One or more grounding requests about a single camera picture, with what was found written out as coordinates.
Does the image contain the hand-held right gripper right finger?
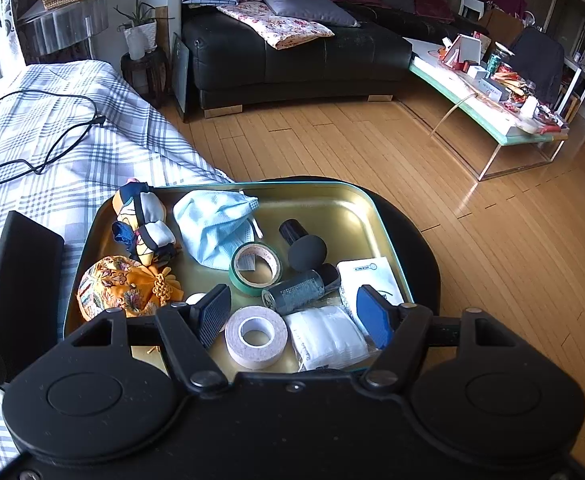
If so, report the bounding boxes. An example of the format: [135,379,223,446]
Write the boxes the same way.
[355,284,518,392]

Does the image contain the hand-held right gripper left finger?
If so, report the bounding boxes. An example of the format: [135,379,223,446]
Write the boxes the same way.
[61,284,232,395]

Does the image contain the green tape roll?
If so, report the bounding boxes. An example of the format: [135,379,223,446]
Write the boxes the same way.
[229,241,283,297]

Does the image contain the white gauze packet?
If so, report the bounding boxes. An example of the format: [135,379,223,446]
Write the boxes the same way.
[283,305,371,373]

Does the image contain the white tape roll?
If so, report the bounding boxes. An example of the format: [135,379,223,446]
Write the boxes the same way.
[224,306,289,370]

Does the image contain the dark grey glitter bottle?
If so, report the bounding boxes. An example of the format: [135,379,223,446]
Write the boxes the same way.
[261,262,342,317]

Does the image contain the blue face mask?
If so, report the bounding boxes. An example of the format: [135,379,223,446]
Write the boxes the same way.
[172,189,264,270]

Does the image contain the orange embroidered pouch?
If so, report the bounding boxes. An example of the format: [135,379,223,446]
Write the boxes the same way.
[76,255,183,322]

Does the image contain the gold metal tray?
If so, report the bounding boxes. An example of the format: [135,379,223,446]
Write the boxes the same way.
[62,181,416,376]

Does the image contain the navy yellow patterned fabric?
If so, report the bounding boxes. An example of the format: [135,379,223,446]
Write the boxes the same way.
[111,181,179,266]

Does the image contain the black round stool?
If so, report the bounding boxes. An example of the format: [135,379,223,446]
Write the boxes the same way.
[257,175,443,321]

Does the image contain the black flat panel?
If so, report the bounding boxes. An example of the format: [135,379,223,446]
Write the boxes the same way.
[0,210,66,386]

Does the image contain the plaid bed blanket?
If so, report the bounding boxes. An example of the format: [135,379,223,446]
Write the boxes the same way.
[0,60,236,461]

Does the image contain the framed panel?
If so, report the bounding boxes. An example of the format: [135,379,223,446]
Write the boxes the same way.
[171,32,190,122]

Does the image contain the glass coffee table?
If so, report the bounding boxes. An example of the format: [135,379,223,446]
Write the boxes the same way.
[403,35,571,182]

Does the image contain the wooden plant stand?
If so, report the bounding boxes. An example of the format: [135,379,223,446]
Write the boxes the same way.
[121,50,169,108]

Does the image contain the long white box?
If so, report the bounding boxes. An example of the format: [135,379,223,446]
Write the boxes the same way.
[475,79,506,103]

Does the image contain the black leather sofa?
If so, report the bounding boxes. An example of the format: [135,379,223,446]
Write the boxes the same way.
[180,0,488,121]

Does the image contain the white frosted vase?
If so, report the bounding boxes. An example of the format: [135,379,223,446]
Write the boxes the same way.
[127,27,146,61]

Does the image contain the white triangular box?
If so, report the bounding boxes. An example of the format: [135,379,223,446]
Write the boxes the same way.
[445,34,483,66]

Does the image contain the teal glass jar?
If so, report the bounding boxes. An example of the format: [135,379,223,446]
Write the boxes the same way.
[487,45,516,73]

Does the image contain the potted plant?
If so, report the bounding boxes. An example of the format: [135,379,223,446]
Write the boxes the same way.
[114,0,173,56]

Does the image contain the floral cloth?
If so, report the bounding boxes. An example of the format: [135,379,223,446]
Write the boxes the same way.
[216,2,335,51]

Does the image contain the black chair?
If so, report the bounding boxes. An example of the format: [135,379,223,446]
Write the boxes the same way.
[507,27,566,108]

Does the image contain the large grey cushion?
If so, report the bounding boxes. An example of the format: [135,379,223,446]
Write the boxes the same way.
[261,0,361,28]

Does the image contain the cardboard box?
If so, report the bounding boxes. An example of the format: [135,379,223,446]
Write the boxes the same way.
[479,7,526,46]

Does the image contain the white desk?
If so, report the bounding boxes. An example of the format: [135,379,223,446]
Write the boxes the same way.
[563,55,585,121]

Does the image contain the glass side table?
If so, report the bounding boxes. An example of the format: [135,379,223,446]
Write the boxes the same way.
[17,0,110,63]

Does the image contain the white chair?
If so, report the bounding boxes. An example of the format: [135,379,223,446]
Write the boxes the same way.
[459,0,486,21]

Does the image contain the black cable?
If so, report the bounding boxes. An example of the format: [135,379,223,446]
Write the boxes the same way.
[0,89,107,192]

